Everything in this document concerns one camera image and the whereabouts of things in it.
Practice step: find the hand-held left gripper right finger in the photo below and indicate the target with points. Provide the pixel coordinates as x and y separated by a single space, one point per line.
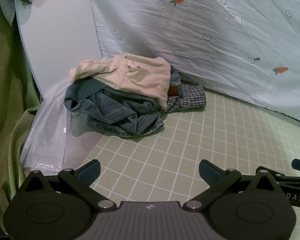
209 173

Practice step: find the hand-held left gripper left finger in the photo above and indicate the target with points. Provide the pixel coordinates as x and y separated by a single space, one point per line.
90 173

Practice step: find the cream hoodie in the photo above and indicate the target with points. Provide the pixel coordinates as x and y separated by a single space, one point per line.
140 77

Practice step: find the green checked bed sheet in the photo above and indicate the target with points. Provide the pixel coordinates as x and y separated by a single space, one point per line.
165 155

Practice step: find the clear plastic bag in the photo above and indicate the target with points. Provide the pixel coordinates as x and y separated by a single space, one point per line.
50 135

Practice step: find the blue checked shirt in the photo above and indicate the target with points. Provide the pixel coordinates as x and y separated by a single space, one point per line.
187 97

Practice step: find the green curtain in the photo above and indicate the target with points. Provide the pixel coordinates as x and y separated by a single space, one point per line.
5 80

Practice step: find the light blue printed duvet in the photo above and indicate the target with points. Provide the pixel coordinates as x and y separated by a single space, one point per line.
214 30

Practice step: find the white board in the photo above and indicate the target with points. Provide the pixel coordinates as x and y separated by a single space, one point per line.
60 30

